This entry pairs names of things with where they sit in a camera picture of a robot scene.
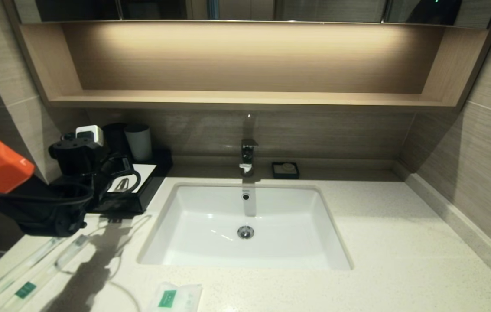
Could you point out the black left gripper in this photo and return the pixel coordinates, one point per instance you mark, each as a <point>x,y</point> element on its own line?
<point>76,158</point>

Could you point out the grey plastic cup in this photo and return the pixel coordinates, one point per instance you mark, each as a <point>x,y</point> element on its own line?
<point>139,143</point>

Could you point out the white rectangular board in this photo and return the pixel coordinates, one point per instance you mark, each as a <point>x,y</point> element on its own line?
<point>145,175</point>

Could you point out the black amenity tray box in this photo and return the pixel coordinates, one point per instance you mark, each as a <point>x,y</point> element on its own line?
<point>154,182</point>

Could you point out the black plastic cup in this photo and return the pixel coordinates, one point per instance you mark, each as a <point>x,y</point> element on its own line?
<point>116,138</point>

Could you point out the white ceramic sink basin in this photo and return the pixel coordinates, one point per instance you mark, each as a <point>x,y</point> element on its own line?
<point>202,236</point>

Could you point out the small sachet green label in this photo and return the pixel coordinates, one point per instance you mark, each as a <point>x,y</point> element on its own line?
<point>168,297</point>

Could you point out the chrome faucet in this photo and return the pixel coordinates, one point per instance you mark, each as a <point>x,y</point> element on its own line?
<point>248,156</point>

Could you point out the chrome sink drain stopper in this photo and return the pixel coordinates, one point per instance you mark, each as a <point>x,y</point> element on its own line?
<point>245,232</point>

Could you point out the wrapped toothbrush plain packet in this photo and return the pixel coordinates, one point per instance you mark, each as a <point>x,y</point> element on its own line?
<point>11,272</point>

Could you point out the wrapped toothbrush green label packet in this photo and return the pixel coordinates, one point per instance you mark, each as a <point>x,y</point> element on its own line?
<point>26,289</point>

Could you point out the black soap dish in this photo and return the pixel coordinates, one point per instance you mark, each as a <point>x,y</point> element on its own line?
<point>276,173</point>

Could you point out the round beige soap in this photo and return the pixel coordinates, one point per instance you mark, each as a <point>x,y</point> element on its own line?
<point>288,167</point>

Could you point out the mirror cabinet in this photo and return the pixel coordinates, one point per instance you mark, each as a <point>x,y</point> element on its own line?
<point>314,9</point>

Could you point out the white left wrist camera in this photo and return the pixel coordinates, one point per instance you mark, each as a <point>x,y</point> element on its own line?
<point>90,135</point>

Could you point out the wooden wall shelf niche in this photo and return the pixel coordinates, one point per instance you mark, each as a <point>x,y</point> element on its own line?
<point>245,99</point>

